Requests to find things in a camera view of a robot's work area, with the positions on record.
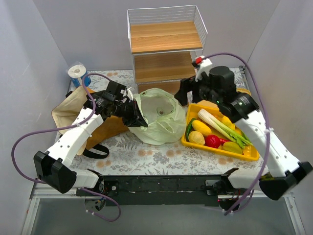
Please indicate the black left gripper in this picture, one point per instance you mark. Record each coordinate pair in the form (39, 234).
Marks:
(130, 112)

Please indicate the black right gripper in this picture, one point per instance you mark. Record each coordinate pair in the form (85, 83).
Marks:
(192, 86)

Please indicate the light green plastic bag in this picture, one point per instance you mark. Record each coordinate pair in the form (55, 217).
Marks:
(164, 115)

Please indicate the yellow toy lemon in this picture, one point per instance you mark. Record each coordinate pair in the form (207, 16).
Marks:
(196, 138)

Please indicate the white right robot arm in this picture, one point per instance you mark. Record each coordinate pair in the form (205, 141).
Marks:
(285, 171)

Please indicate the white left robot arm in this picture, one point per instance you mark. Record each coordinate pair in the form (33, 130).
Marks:
(53, 166)

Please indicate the dark green toy chili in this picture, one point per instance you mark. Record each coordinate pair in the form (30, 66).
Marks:
(189, 128)

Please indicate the floral patterned table mat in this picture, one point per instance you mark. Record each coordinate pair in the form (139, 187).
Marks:
(130, 156)

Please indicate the yellow toy bell pepper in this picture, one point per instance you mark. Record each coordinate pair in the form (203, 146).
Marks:
(226, 121)

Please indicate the yellow flat tray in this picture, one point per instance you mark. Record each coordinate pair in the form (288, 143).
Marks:
(243, 91)

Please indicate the red toy pepper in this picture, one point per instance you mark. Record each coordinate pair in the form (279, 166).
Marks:
(214, 141)

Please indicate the white toy leek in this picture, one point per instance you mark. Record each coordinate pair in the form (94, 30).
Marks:
(235, 136)

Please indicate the yellow red toy mango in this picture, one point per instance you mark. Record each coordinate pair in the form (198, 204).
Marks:
(232, 147)

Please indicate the blue wrapped toilet paper roll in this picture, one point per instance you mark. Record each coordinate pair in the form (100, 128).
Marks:
(76, 72)

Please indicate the yellow plastic bin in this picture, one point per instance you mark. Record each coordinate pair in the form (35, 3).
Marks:
(249, 152)

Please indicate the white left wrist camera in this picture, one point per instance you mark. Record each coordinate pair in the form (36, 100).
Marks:
(127, 93)

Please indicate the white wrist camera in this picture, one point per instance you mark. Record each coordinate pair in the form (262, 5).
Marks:
(127, 93)
(202, 65)

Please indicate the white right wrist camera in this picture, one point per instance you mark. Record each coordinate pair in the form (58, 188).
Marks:
(202, 65)

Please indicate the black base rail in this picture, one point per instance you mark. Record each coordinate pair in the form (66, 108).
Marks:
(169, 189)

